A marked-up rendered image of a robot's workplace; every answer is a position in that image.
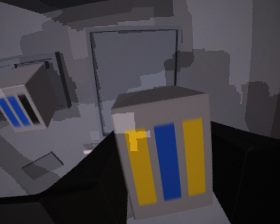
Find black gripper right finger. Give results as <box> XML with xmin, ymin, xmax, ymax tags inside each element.
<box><xmin>211</xmin><ymin>121</ymin><xmax>280</xmax><ymax>224</ymax></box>

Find grey box with yellow and blue stripes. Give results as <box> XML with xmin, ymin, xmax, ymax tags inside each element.
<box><xmin>109</xmin><ymin>85</ymin><xmax>213</xmax><ymax>220</ymax></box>

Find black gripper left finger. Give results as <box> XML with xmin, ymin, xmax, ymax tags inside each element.
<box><xmin>0</xmin><ymin>131</ymin><xmax>128</xmax><ymax>224</ymax></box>

